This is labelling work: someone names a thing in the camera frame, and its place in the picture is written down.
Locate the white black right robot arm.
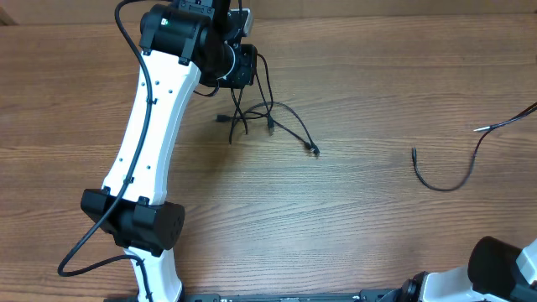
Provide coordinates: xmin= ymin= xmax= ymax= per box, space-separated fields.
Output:
xmin=395 ymin=237 xmax=536 ymax=302

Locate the black USB cable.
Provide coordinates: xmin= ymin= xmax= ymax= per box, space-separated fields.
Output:
xmin=410 ymin=102 xmax=537 ymax=193
xmin=216 ymin=87 xmax=276 ymax=146
xmin=228 ymin=53 xmax=321 ymax=159

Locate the cardboard back panel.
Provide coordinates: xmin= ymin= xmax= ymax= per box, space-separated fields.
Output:
xmin=1 ymin=0 xmax=536 ymax=25

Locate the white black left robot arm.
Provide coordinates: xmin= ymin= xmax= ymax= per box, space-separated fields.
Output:
xmin=81 ymin=1 xmax=257 ymax=301

